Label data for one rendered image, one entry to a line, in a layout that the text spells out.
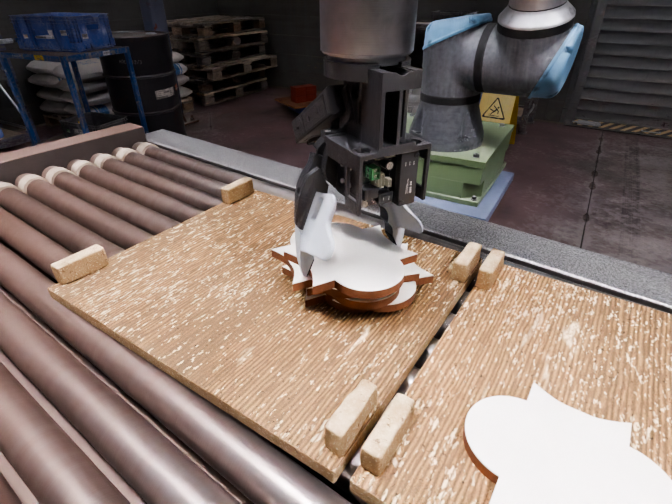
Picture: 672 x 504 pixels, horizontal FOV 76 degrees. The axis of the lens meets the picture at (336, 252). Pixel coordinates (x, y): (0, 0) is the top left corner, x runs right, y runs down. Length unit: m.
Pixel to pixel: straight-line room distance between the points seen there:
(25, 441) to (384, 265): 0.35
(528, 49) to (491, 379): 0.55
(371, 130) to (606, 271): 0.43
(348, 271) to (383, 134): 0.15
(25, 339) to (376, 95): 0.44
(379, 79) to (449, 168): 0.56
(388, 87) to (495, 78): 0.52
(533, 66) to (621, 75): 4.29
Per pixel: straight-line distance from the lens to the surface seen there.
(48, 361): 0.53
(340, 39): 0.35
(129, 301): 0.54
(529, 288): 0.56
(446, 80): 0.88
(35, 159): 1.08
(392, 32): 0.35
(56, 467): 0.44
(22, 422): 0.48
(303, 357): 0.43
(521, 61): 0.82
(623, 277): 0.68
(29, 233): 0.80
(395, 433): 0.35
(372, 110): 0.35
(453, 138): 0.89
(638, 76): 5.11
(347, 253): 0.47
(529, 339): 0.48
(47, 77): 5.08
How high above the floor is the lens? 1.24
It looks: 32 degrees down
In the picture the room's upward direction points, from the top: straight up
